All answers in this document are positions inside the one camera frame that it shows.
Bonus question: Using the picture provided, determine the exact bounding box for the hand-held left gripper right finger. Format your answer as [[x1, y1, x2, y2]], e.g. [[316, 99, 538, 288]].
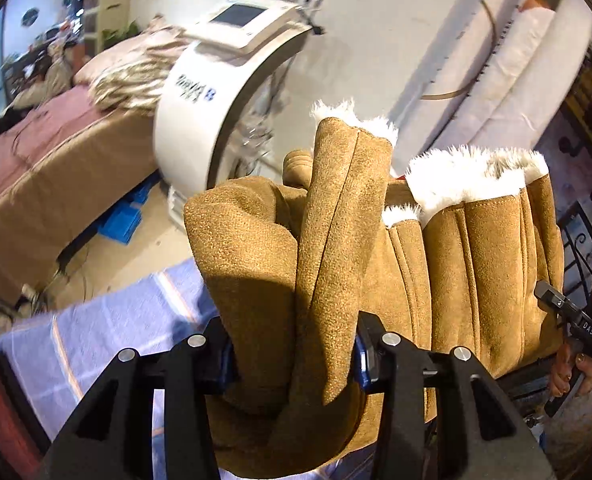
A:
[[353, 310, 557, 480]]

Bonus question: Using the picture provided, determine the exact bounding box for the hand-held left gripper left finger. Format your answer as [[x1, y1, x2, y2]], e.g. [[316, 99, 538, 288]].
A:
[[41, 316, 239, 480]]

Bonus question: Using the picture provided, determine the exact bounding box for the brown suede fur-lined coat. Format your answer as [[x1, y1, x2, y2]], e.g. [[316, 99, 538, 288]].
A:
[[182, 100, 567, 479]]

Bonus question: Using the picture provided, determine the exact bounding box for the person's right forearm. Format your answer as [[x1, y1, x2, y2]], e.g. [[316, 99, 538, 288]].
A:
[[546, 375, 592, 480]]

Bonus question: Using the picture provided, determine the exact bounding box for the person's right hand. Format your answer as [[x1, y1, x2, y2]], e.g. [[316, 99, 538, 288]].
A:
[[548, 342, 592, 398]]

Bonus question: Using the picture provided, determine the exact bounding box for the black metal rack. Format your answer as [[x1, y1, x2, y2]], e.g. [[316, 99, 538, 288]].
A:
[[556, 60, 592, 291]]

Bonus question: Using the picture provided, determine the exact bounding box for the blue checked bed sheet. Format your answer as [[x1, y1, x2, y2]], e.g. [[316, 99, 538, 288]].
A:
[[0, 259, 227, 441]]

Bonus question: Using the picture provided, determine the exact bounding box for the blue plastic crate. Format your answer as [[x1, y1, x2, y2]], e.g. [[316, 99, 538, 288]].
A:
[[98, 180, 153, 246]]

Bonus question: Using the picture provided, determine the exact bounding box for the maroon quilted blanket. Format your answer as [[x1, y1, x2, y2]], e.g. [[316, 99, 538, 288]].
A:
[[0, 342, 44, 467]]

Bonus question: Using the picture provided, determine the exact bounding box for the tan massage bed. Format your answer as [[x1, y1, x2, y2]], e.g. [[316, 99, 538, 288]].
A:
[[0, 85, 164, 306]]

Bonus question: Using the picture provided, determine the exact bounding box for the white beauty machine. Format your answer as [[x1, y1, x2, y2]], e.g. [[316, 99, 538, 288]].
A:
[[153, 0, 327, 226]]

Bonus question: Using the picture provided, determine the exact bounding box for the white folded mattress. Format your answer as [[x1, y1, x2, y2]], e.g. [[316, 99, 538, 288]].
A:
[[391, 0, 592, 161]]

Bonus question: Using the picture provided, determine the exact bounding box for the mauve bed cover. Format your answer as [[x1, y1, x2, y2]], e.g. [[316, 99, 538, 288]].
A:
[[0, 85, 96, 211]]

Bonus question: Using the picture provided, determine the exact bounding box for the beige crumpled blanket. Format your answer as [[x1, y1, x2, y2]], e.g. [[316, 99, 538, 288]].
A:
[[73, 22, 197, 112]]

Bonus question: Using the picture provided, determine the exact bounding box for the beige shelf cabinet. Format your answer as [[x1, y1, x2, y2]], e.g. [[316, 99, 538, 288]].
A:
[[76, 0, 138, 52]]

